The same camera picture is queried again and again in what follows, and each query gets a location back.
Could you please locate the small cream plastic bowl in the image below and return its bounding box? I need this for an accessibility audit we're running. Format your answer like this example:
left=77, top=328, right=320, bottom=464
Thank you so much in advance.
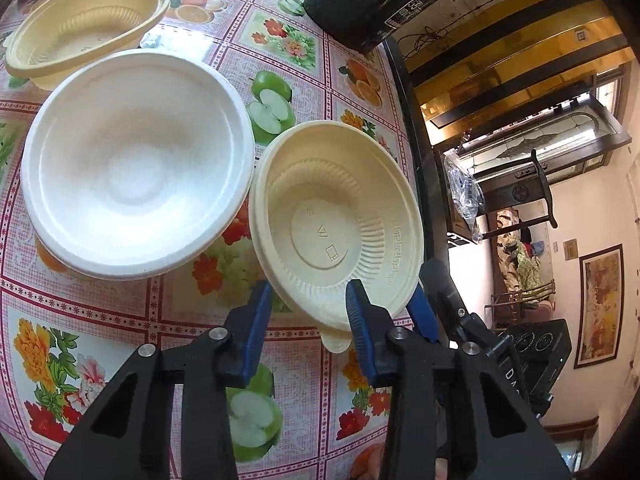
left=248, top=120, right=424, bottom=354

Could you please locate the small white bowl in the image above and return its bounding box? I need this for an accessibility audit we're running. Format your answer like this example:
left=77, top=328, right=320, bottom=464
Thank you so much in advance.
left=21, top=49, right=255, bottom=280

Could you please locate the large cream plastic bowl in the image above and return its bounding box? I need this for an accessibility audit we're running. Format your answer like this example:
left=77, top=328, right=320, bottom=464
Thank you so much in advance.
left=4, top=0, right=169, bottom=90

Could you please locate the floral fruit tablecloth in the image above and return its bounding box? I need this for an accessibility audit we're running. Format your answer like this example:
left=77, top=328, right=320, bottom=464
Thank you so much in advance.
left=1, top=0, right=414, bottom=479

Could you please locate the framed wall painting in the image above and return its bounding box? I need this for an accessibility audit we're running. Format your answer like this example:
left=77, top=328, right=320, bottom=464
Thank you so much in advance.
left=574, top=244, right=625, bottom=368

